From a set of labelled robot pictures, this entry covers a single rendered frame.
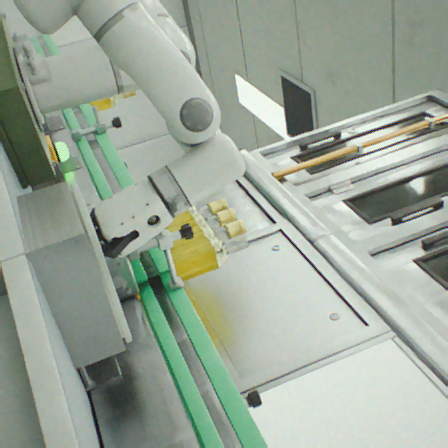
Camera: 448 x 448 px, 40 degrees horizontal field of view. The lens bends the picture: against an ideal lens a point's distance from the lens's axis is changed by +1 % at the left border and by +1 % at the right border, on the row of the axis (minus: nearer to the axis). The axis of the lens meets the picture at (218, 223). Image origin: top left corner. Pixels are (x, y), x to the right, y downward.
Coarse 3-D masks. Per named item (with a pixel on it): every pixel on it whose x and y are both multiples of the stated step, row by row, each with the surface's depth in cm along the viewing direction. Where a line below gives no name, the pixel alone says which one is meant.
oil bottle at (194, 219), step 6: (186, 216) 139; (192, 216) 139; (198, 216) 139; (174, 222) 138; (180, 222) 138; (186, 222) 137; (192, 222) 137; (198, 222) 136; (204, 222) 137; (168, 228) 136; (174, 228) 136
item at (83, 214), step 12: (72, 192) 94; (84, 204) 88; (84, 216) 85; (84, 228) 84; (96, 240) 83; (96, 252) 84; (108, 276) 86; (108, 288) 87; (120, 312) 90; (120, 324) 91
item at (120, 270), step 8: (120, 256) 108; (128, 256) 109; (112, 264) 108; (120, 264) 108; (128, 264) 109; (112, 272) 109; (120, 272) 110; (128, 272) 110; (112, 280) 109; (120, 280) 110; (128, 280) 111; (120, 288) 111; (128, 288) 112; (136, 288) 113; (120, 296) 112; (128, 296) 113
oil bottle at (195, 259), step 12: (204, 240) 130; (216, 240) 129; (180, 252) 128; (192, 252) 127; (204, 252) 126; (216, 252) 127; (180, 264) 125; (192, 264) 126; (204, 264) 127; (216, 264) 129; (180, 276) 127; (192, 276) 128
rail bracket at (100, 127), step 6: (96, 108) 156; (96, 114) 157; (96, 120) 158; (102, 120) 160; (114, 120) 159; (120, 120) 160; (96, 126) 158; (102, 126) 158; (108, 126) 159; (114, 126) 160; (120, 126) 160; (72, 132) 157; (78, 132) 157; (84, 132) 158; (90, 132) 158; (96, 132) 159; (102, 132) 159; (72, 138) 156; (78, 138) 158
